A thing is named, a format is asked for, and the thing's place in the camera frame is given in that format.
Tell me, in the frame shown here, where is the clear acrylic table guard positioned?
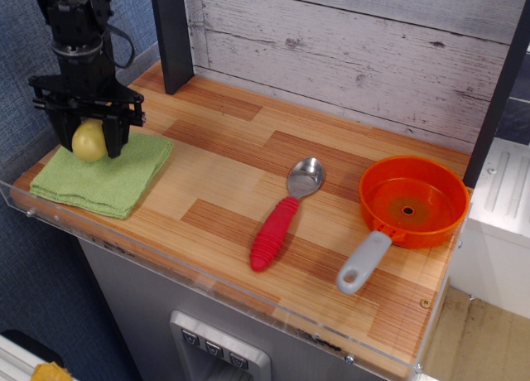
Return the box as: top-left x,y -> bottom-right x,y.
0,41 -> 473,381

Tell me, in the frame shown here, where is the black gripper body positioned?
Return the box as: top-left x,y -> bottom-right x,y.
28,41 -> 145,127

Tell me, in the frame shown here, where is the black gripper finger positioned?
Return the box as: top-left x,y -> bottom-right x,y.
103,116 -> 130,158
47,109 -> 83,151

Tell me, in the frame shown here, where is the yellow object at corner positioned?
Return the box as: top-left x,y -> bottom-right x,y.
30,362 -> 74,381

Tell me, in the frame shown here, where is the spoon with red handle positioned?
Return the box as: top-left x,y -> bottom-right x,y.
249,157 -> 324,272

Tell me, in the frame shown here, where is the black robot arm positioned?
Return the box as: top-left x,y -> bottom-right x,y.
28,0 -> 145,158

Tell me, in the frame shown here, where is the grey toy fridge front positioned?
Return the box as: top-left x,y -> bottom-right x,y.
80,240 -> 378,380

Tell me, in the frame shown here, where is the orange pot with grey handle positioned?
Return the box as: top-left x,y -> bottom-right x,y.
336,156 -> 470,295

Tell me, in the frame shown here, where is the white side counter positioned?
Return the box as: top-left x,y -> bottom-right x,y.
449,138 -> 529,318

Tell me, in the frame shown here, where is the yellow potato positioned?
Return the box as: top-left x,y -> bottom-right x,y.
72,118 -> 108,162

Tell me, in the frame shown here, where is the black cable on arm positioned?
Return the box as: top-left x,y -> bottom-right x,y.
101,22 -> 136,70

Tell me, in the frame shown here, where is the dark right post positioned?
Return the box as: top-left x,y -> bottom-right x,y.
463,0 -> 529,188

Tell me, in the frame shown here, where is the green folded towel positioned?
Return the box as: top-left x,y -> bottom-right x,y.
30,133 -> 173,219

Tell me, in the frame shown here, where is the silver dispenser button panel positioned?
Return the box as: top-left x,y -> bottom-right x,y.
170,311 -> 272,380

